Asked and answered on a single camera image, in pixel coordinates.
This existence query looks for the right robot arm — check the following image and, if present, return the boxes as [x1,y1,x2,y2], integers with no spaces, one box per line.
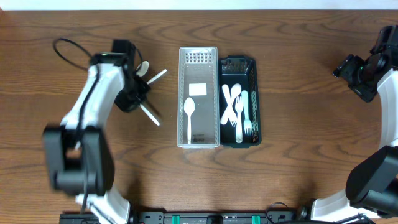
[307,49,397,222]

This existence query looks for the left black cable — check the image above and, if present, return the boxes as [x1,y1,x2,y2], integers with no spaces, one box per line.
[52,37,100,215]

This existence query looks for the pink-white plastic spoon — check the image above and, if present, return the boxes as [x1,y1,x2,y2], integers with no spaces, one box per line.
[220,83,241,127]

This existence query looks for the cream plastic fork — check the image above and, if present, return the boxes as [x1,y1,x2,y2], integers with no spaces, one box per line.
[235,96,243,143]

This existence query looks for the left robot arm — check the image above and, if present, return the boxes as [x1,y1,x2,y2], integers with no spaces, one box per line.
[43,53,135,223]

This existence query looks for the white plastic spoon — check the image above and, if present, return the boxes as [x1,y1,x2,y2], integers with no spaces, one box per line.
[147,69,167,85]
[136,61,149,77]
[184,97,195,144]
[140,103,160,126]

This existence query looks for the black plastic mesh basket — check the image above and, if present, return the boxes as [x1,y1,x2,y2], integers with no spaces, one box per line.
[218,55,261,148]

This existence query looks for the white plastic spoon top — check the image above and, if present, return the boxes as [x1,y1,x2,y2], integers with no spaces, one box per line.
[136,61,149,77]

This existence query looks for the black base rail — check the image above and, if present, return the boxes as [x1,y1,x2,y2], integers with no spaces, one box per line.
[58,207,371,224]

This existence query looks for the pink-white plastic fork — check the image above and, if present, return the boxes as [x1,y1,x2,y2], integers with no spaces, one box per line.
[220,84,237,127]

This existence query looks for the clear plastic mesh basket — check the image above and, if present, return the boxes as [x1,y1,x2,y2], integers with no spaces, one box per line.
[177,47,220,149]

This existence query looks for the white plastic spoon bottom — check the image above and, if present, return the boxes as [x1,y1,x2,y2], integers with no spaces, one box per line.
[184,97,195,144]

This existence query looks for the mint green plastic fork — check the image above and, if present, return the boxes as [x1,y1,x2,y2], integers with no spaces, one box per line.
[241,90,252,136]

